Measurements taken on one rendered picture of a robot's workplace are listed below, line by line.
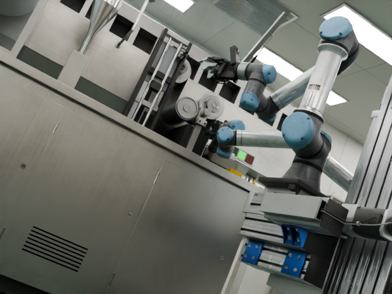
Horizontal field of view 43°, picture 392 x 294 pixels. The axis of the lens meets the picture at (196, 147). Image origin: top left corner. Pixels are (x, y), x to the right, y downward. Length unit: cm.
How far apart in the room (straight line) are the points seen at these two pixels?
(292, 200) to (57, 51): 171
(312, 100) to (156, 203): 87
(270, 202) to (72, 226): 90
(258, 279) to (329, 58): 430
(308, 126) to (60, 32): 161
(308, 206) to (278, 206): 13
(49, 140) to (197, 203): 72
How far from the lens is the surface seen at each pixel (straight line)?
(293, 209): 158
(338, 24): 197
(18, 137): 217
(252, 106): 197
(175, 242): 232
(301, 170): 186
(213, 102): 269
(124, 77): 292
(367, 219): 158
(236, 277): 333
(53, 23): 291
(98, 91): 286
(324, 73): 189
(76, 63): 259
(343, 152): 661
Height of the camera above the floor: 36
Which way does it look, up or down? 14 degrees up
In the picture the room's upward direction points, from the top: 23 degrees clockwise
